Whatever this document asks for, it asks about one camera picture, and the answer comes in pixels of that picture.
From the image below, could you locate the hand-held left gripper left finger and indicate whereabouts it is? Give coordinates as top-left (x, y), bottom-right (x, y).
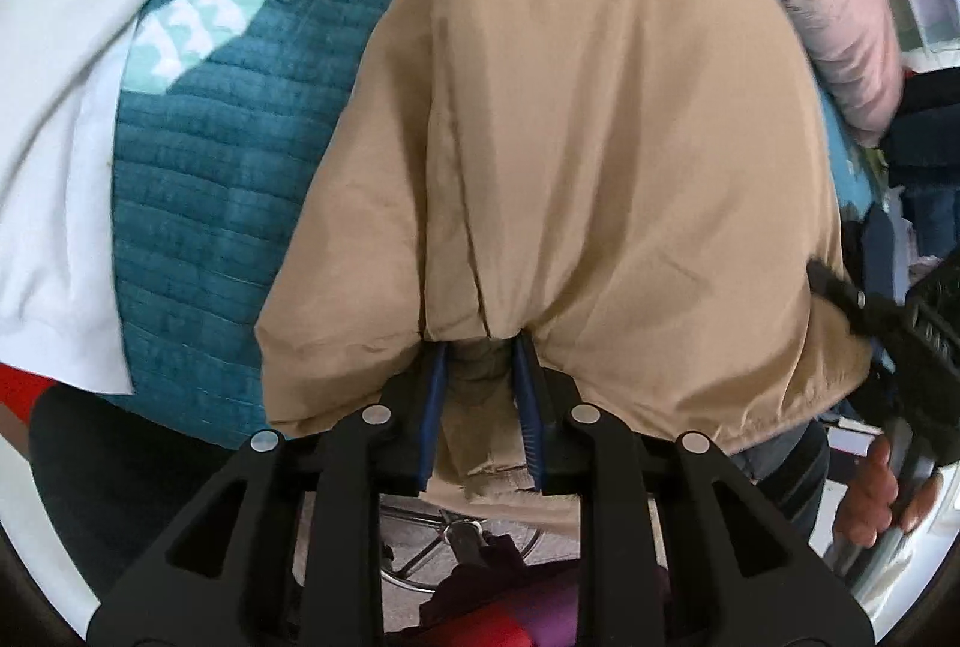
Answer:
top-left (86, 343), bottom-right (451, 647)

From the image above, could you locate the red plastic object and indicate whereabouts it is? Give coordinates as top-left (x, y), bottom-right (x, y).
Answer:
top-left (0, 360), bottom-right (61, 425)

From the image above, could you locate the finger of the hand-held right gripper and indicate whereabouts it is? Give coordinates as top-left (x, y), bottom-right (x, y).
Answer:
top-left (806, 255), bottom-right (906, 350)

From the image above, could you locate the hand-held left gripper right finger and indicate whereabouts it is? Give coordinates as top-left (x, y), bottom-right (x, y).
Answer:
top-left (512, 339), bottom-right (875, 647)

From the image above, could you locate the teal quilted bedspread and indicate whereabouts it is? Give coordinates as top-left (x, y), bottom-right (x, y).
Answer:
top-left (96, 0), bottom-right (890, 447)

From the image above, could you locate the white pillow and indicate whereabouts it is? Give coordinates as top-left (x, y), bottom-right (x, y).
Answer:
top-left (0, 0), bottom-right (280, 398)

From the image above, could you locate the navy and yellow puffer jacket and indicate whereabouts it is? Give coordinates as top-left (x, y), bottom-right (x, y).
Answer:
top-left (880, 68), bottom-right (960, 260)

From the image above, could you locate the metal chair base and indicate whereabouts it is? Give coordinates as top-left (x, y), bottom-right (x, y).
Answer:
top-left (379, 503), bottom-right (550, 593)

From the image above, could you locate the person's right hand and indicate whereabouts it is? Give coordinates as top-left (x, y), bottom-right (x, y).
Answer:
top-left (835, 437), bottom-right (944, 548)

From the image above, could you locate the dark navy cloth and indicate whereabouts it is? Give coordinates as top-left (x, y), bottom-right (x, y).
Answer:
top-left (840, 203), bottom-right (913, 297)

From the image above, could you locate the tan button-up jacket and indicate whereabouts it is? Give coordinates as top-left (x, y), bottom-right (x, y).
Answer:
top-left (255, 0), bottom-right (875, 522)

